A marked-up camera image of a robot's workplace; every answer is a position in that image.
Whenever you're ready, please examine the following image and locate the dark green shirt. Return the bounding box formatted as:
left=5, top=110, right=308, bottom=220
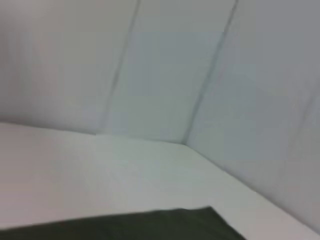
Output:
left=0, top=206, right=247, bottom=240

